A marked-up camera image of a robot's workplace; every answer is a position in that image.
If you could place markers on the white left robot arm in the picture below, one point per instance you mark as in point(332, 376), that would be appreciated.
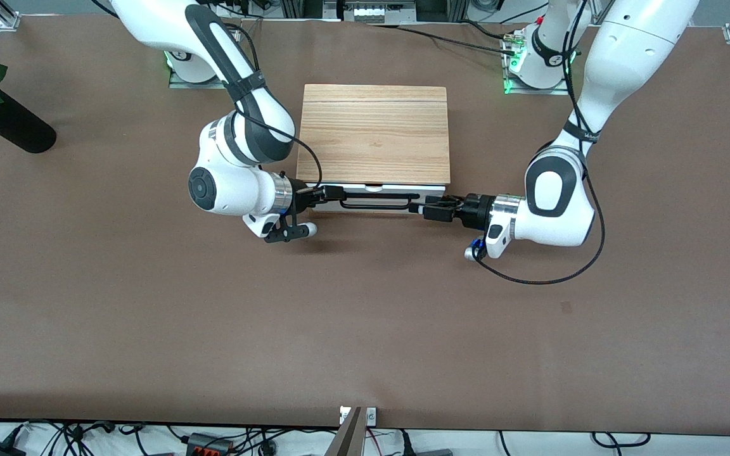
point(618, 63)

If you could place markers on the black box with red buttons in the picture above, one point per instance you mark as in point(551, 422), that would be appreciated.
point(210, 446)

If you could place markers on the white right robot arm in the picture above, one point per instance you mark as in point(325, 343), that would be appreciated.
point(232, 183)

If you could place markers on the white power strip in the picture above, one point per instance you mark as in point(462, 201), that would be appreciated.
point(371, 12)

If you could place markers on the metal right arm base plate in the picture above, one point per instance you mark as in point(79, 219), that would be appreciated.
point(200, 85)

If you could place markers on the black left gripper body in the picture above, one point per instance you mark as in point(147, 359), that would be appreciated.
point(478, 211)

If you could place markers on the flat black plug box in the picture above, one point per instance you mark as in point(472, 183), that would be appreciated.
point(433, 453)

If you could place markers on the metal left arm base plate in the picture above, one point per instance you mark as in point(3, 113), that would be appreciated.
point(530, 91)

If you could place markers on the black right camera bracket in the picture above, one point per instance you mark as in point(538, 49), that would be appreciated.
point(286, 231)

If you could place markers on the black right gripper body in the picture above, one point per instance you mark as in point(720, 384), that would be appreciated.
point(300, 196)

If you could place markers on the black cylindrical vase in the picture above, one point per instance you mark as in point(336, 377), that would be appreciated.
point(16, 126)

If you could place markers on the small metal clamp bracket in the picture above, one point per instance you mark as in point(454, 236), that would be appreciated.
point(371, 416)

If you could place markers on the wooden drawer cabinet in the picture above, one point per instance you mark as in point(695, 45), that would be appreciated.
point(371, 133)

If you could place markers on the brown wedge camera post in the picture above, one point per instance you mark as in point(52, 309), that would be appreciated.
point(347, 440)

